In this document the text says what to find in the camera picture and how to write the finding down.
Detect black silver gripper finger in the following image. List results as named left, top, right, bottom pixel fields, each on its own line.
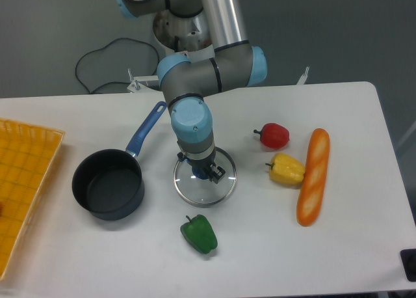
left=204, top=163, right=226, bottom=183

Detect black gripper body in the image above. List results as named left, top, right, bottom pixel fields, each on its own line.
left=177, top=141, right=216, bottom=174

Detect glass lid with blue knob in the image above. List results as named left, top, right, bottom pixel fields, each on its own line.
left=173, top=147, right=237, bottom=208

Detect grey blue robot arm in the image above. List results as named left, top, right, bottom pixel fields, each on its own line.
left=117, top=0, right=267, bottom=183

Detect green toy bell pepper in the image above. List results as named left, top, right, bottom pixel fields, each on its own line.
left=180, top=214, right=218, bottom=254

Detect red toy bell pepper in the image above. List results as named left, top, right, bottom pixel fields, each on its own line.
left=253, top=123, right=290, bottom=149

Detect yellow toy bell pepper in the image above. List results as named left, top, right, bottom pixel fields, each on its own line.
left=265, top=152, right=306, bottom=185

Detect orange toy baguette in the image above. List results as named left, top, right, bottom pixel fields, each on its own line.
left=296, top=128, right=330, bottom=226

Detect yellow woven basket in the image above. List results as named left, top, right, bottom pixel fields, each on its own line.
left=1, top=118, right=65, bottom=279

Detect black table corner object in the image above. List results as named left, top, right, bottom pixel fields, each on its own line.
left=400, top=249, right=416, bottom=282

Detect black saucepan with blue handle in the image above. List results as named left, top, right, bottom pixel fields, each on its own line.
left=71, top=102, right=167, bottom=221

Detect white table bracket right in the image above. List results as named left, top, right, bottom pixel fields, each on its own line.
left=296, top=66, right=310, bottom=85

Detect black cable on floor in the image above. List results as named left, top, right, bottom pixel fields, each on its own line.
left=75, top=37, right=162, bottom=94

